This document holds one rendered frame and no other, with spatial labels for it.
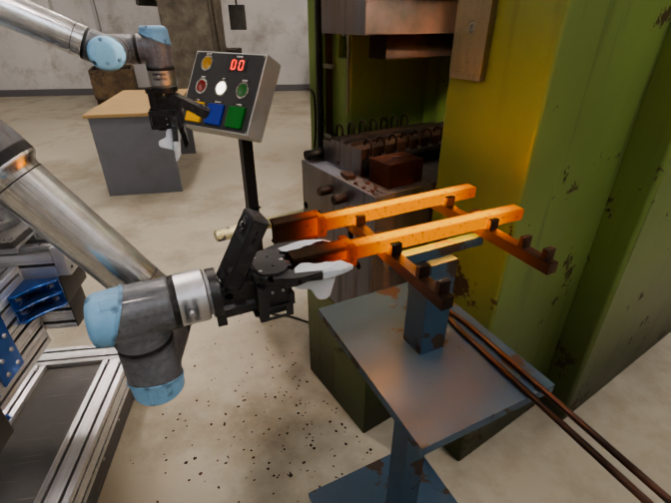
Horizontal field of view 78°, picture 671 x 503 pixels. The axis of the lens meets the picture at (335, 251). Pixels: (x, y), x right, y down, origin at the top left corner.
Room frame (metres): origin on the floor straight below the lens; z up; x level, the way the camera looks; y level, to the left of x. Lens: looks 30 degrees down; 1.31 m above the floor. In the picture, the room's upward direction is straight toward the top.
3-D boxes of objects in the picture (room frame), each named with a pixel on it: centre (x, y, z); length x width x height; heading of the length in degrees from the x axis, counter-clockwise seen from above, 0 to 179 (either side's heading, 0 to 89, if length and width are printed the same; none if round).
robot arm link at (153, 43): (1.27, 0.50, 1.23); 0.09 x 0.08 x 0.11; 106
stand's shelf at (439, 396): (0.65, -0.18, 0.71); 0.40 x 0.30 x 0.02; 26
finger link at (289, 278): (0.51, 0.06, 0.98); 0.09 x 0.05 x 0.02; 96
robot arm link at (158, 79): (1.27, 0.49, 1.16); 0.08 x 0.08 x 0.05
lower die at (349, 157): (1.32, -0.19, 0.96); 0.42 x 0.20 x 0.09; 123
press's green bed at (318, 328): (1.28, -0.23, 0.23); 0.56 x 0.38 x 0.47; 123
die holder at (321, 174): (1.28, -0.23, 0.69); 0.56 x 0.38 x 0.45; 123
